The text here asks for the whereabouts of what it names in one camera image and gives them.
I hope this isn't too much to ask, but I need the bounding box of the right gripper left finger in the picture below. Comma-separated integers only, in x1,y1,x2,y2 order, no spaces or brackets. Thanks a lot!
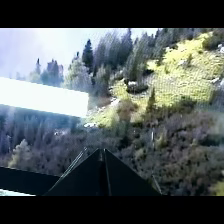
44,148,102,197

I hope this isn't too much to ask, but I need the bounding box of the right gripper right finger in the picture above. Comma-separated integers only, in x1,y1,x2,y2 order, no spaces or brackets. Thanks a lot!
102,148,162,197

